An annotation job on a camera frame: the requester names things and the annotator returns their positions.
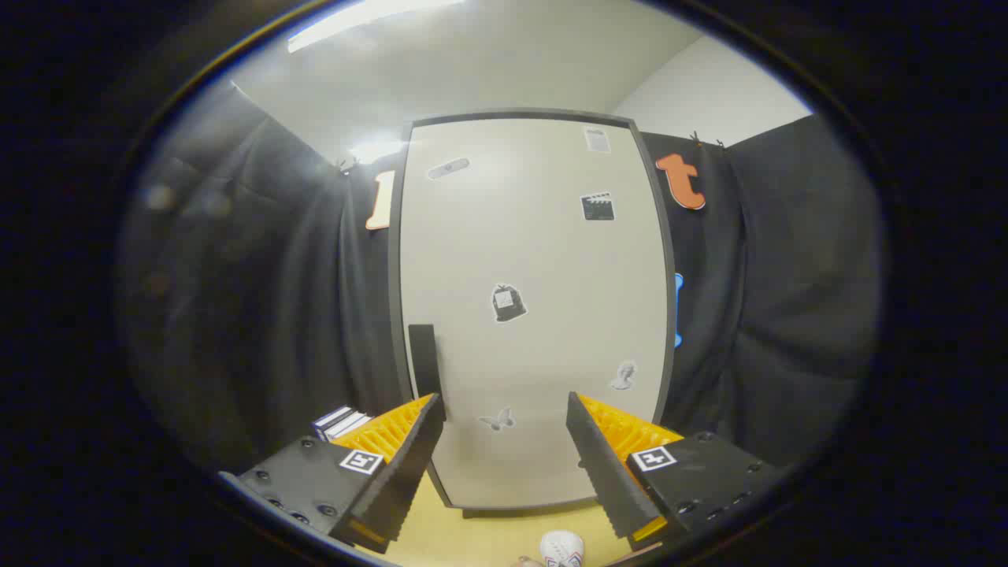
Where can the white canvas shoe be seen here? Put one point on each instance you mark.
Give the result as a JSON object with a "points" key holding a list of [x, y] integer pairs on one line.
{"points": [[561, 546]]}

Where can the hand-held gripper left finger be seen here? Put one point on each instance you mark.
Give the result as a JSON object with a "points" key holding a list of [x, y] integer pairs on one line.
{"points": [[409, 472]]}

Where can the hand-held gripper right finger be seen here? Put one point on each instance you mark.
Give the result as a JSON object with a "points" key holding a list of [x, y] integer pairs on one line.
{"points": [[602, 465]]}

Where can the grey shoe cabinet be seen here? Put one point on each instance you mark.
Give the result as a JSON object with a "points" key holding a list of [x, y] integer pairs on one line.
{"points": [[394, 276]]}

